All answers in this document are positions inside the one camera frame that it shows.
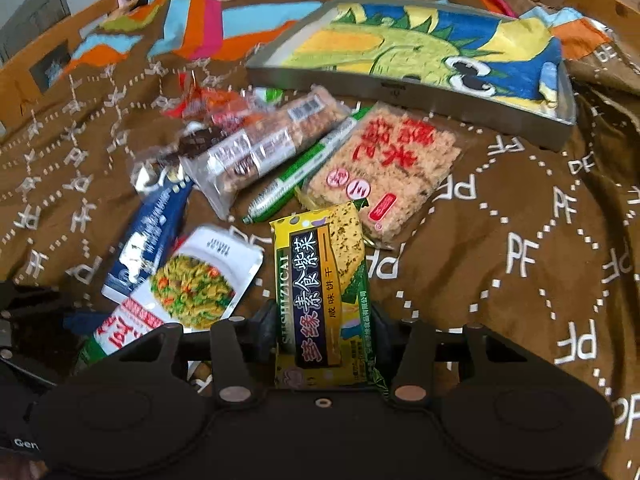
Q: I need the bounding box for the metal tray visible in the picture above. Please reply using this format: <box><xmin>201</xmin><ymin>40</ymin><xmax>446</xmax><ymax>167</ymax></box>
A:
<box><xmin>245</xmin><ymin>0</ymin><xmax>577</xmax><ymax>152</ymax></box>

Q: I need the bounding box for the blue snack packet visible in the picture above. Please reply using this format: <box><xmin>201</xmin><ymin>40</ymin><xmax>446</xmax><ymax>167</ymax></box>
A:
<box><xmin>101</xmin><ymin>179</ymin><xmax>197</xmax><ymax>307</ymax></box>

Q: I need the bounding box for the dinosaur print cloth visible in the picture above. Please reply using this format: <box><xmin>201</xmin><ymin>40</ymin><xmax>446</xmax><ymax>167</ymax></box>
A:
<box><xmin>280</xmin><ymin>2</ymin><xmax>563</xmax><ymax>113</ymax></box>

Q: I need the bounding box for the brown printed blanket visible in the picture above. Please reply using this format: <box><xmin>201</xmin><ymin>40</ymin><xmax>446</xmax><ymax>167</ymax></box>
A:
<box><xmin>0</xmin><ymin>0</ymin><xmax>640</xmax><ymax>480</ymax></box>

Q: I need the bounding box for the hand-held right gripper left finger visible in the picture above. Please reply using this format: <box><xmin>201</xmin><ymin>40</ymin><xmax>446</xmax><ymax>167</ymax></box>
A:
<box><xmin>142</xmin><ymin>300</ymin><xmax>278</xmax><ymax>407</ymax></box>

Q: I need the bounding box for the yellow cracker packet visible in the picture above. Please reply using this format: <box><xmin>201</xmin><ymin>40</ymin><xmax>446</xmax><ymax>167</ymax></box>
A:
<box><xmin>269</xmin><ymin>201</ymin><xmax>390</xmax><ymax>395</ymax></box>

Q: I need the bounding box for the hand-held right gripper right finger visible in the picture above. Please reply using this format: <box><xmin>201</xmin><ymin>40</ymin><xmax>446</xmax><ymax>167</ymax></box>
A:
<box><xmin>372</xmin><ymin>305</ymin><xmax>501</xmax><ymax>405</ymax></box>

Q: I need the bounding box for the clear rice cracker packet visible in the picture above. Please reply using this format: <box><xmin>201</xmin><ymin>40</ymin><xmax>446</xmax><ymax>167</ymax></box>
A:
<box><xmin>299</xmin><ymin>101</ymin><xmax>465</xmax><ymax>252</ymax></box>

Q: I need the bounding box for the green sausage stick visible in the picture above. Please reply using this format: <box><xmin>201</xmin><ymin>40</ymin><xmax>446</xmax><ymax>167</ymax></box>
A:
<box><xmin>242</xmin><ymin>105</ymin><xmax>377</xmax><ymax>226</ymax></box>

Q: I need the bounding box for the clear peanut bar packet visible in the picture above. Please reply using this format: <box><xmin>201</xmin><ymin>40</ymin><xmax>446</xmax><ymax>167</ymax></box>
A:
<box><xmin>179</xmin><ymin>85</ymin><xmax>352</xmax><ymax>221</ymax></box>

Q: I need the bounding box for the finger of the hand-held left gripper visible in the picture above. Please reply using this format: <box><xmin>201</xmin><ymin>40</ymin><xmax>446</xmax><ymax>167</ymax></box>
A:
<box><xmin>0</xmin><ymin>280</ymin><xmax>77</xmax><ymax>357</ymax></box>

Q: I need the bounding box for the white pouch with red label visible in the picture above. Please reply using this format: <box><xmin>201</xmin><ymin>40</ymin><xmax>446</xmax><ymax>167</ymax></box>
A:
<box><xmin>79</xmin><ymin>225</ymin><xmax>264</xmax><ymax>367</ymax></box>

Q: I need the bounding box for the orange snack packet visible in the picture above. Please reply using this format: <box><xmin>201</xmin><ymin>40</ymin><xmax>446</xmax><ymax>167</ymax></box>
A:
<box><xmin>164</xmin><ymin>74</ymin><xmax>253</xmax><ymax>122</ymax></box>

